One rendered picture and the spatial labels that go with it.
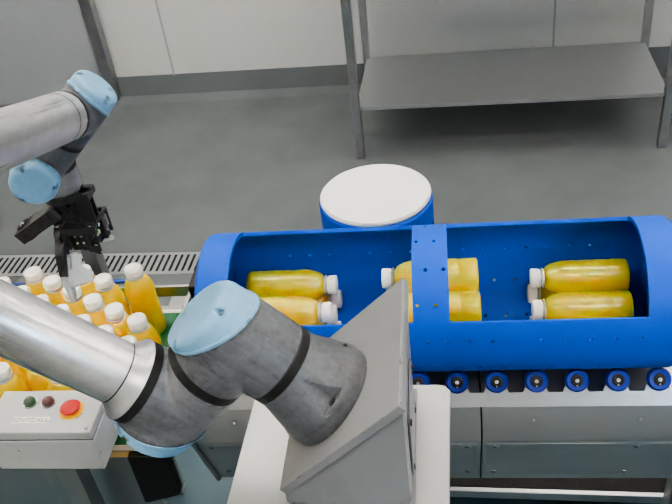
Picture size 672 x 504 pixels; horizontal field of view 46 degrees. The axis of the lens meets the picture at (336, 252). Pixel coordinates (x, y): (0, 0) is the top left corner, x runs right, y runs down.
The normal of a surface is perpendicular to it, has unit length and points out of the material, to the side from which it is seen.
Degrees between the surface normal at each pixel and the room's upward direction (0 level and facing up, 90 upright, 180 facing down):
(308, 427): 77
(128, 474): 90
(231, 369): 83
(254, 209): 0
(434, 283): 39
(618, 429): 71
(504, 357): 102
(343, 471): 90
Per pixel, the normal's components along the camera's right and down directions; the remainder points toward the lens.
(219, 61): -0.12, 0.60
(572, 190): -0.11, -0.80
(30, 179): 0.17, 0.57
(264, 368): 0.22, 0.26
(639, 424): -0.12, 0.30
